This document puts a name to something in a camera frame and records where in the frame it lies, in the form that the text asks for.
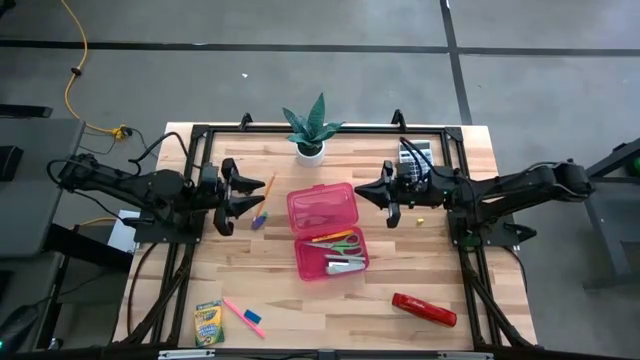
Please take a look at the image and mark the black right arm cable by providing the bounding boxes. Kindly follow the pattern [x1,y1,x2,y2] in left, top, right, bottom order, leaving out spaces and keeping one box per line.
[399,136,441,179]

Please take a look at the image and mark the green handled scissors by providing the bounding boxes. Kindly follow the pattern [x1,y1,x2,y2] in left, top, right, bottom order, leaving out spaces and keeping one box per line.
[303,232,366,259]

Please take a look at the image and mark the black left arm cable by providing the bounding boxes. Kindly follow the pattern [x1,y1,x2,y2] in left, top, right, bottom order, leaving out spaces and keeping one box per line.
[127,130,204,174]

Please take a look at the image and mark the small stapler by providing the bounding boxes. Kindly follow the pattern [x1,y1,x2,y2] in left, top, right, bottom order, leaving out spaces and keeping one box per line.
[323,253,367,277]

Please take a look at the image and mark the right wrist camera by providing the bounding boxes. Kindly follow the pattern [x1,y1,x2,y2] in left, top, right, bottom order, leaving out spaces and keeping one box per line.
[394,160,419,194]

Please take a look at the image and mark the orange pencil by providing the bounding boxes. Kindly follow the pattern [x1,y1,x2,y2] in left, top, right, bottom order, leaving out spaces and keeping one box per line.
[254,173,277,220]

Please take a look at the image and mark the snake plant in white pot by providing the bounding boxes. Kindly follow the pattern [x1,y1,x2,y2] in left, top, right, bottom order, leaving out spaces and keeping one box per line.
[281,92,345,169]

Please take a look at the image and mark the white paper sheet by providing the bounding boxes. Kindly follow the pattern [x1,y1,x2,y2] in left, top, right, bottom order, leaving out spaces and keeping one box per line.
[107,209,142,254]

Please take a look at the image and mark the grey calculator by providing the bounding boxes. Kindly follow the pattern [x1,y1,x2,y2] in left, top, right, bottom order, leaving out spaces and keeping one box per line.
[397,139,435,171]

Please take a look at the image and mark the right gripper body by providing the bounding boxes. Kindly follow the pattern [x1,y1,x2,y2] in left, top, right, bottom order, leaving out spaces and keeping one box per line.
[382,159,404,230]

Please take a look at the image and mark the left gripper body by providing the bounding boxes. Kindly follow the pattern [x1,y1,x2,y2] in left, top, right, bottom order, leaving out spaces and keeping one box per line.
[213,157,241,237]

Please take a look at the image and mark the pink plastic pencil box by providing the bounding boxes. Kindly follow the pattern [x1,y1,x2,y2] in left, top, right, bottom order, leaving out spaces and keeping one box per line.
[286,181,371,282]

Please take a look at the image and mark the black aluminium table frame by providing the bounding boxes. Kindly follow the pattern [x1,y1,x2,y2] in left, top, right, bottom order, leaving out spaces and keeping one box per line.
[112,108,539,351]

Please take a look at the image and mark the grey desk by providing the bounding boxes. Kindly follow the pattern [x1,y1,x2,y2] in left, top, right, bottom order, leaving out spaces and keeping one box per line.
[0,117,86,259]

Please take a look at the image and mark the yellow extension cable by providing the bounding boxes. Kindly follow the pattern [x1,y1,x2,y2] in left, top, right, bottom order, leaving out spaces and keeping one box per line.
[59,0,132,140]

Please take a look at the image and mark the crayon box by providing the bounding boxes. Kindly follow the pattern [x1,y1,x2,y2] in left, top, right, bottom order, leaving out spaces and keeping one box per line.
[193,299,226,348]

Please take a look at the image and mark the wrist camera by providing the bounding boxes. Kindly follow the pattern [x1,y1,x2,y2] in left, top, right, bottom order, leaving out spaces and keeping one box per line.
[394,160,419,194]
[199,163,222,197]

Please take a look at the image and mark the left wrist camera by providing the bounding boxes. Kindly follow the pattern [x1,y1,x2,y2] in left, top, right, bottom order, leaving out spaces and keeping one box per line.
[199,163,222,197]

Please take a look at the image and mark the red stapler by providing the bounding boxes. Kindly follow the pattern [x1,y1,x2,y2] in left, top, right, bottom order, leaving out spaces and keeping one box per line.
[390,292,458,329]

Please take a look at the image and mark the pink pencil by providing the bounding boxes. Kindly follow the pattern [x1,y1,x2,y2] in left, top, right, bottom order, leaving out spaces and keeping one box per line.
[222,297,267,340]

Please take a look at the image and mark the silver aluminium bar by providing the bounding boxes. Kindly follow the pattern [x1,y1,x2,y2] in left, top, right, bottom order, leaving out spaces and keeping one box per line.
[158,349,216,360]
[437,351,494,360]

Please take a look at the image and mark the black desk device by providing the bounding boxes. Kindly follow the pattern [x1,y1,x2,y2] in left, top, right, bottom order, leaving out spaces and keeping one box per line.
[0,144,25,182]

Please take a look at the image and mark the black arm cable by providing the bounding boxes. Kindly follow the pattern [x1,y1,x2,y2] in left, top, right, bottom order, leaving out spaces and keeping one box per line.
[399,136,441,179]
[127,130,204,174]

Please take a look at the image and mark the black flat bar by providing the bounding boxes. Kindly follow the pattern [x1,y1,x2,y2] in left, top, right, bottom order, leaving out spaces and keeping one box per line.
[0,103,54,120]

